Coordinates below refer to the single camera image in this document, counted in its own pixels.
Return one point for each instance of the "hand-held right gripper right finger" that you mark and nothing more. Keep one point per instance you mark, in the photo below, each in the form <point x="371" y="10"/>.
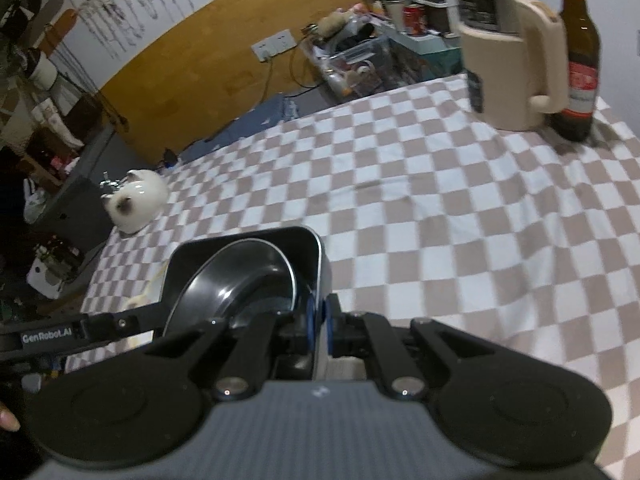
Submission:
<point x="330" y="320"/>

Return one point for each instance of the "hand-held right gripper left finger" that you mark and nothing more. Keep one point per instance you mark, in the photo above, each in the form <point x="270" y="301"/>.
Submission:
<point x="310" y="322"/>

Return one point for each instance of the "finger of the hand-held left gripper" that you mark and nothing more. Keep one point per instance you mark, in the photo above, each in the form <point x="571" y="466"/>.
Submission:
<point x="130" y="321"/>

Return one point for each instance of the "square stainless steel tray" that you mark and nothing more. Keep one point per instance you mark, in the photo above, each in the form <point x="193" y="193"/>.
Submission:
<point x="306" y="247"/>

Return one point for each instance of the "round stainless steel bowl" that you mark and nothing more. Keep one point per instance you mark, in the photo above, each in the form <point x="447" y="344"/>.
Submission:
<point x="240" y="280"/>

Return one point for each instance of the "person's left hand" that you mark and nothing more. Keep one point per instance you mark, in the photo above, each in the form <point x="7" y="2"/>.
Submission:
<point x="7" y="419"/>

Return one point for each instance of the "white box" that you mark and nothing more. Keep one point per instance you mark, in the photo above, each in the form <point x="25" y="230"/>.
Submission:
<point x="47" y="280"/>

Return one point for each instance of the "white cat-shaped ceramic jar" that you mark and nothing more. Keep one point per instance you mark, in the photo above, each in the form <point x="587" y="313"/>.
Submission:
<point x="140" y="200"/>

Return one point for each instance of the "dark grey cabinet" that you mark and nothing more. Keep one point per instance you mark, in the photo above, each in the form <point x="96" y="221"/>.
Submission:
<point x="75" y="200"/>

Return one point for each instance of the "silver metal ornament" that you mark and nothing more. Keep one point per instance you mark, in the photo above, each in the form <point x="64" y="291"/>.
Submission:
<point x="109" y="185"/>

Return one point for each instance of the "brown white checkered cloth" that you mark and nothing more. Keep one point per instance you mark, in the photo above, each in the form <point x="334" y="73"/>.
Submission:
<point x="450" y="210"/>

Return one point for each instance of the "black charger plug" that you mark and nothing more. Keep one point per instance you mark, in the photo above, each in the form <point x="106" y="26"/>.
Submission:
<point x="170" y="156"/>

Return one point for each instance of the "blue quilt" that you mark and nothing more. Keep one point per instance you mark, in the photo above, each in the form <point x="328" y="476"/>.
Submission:
<point x="240" y="125"/>

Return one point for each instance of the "clear plastic storage box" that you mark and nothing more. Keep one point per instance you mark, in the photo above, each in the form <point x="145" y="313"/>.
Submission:
<point x="350" y="60"/>

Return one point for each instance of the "white pot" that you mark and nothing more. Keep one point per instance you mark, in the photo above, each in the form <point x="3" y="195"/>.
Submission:
<point x="44" y="72"/>

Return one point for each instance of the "teal patterned box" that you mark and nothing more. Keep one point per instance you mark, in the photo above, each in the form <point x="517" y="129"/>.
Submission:
<point x="430" y="60"/>

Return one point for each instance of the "beige plush toy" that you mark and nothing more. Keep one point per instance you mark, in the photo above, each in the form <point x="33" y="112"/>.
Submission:
<point x="334" y="22"/>

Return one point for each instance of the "beige electric kettle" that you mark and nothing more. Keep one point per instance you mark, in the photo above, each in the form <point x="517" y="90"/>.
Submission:
<point x="505" y="70"/>

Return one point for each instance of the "red drink can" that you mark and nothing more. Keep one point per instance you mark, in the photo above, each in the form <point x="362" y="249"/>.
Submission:
<point x="415" y="20"/>

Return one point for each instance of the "white cup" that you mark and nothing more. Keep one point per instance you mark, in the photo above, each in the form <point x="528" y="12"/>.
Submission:
<point x="395" y="15"/>

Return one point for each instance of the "brown glass beer bottle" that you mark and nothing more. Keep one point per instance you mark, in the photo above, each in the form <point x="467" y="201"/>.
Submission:
<point x="580" y="60"/>

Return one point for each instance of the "white wall power strip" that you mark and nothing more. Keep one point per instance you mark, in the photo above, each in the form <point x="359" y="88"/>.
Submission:
<point x="282" y="41"/>

